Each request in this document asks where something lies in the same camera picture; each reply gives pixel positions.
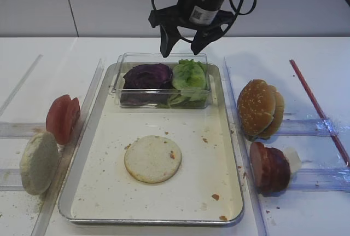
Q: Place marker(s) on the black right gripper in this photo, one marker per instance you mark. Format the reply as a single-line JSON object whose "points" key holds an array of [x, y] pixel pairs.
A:
{"points": [[203, 16]]}

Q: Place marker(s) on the green lettuce leaves in container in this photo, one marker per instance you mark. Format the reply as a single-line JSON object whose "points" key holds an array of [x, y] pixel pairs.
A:
{"points": [[189, 81]]}

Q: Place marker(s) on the red tomato slice rear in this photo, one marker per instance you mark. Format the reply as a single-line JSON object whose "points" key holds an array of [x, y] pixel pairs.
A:
{"points": [[71, 117]]}

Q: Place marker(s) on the red tomato slice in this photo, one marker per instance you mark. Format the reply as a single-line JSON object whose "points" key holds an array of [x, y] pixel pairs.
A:
{"points": [[56, 117], [71, 117]]}

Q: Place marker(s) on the red tomato slice front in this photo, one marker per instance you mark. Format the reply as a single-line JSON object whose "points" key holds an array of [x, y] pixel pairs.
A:
{"points": [[56, 117]]}

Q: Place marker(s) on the brown meat patties stack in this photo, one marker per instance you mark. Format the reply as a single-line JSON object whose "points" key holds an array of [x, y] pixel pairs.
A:
{"points": [[271, 169]]}

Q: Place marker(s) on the clear holder under patties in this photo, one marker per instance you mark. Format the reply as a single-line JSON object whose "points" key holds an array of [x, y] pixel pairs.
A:
{"points": [[336, 179]]}

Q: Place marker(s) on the purple cabbage leaves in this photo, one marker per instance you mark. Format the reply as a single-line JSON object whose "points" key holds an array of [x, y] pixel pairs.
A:
{"points": [[141, 77]]}

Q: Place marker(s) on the clear plastic vegetable container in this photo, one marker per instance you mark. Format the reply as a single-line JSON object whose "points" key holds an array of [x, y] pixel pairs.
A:
{"points": [[128, 61]]}

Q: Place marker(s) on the sesame burger bun top front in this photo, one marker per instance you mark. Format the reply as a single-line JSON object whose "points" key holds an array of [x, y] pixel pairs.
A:
{"points": [[256, 107]]}

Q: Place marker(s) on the silver metal baking tray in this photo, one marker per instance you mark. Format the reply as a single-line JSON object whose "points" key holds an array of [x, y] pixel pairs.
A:
{"points": [[205, 191]]}

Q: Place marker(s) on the burger bun rear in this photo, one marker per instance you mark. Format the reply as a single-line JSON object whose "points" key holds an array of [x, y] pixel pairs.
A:
{"points": [[277, 117]]}

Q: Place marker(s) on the bottom bun slice on tray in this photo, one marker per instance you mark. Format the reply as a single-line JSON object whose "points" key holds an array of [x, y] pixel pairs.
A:
{"points": [[153, 159]]}

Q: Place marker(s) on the clear holder under burger buns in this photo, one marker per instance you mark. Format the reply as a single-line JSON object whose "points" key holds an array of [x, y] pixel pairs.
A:
{"points": [[307, 127]]}

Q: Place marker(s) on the pale bun slice upright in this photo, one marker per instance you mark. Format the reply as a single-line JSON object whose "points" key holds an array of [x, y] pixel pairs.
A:
{"points": [[39, 162]]}

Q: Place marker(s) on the clear holder under tomatoes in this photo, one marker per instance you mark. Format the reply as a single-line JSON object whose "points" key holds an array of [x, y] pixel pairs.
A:
{"points": [[20, 130]]}

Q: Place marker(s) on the red plastic rod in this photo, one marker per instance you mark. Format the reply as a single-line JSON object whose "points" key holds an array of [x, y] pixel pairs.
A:
{"points": [[316, 105]]}

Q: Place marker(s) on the clear holder under pale bun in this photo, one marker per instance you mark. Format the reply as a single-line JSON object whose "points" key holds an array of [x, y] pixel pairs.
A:
{"points": [[10, 180]]}

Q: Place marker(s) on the clear rail right of tray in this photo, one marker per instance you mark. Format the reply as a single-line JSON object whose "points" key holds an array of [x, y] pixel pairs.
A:
{"points": [[248, 175]]}

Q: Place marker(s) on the clear rail of tray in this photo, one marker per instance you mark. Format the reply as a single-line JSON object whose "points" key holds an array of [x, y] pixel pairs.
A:
{"points": [[67, 153], [248, 175]]}

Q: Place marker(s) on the clear rail left of tray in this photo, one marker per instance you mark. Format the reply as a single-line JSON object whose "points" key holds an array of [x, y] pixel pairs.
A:
{"points": [[67, 153]]}

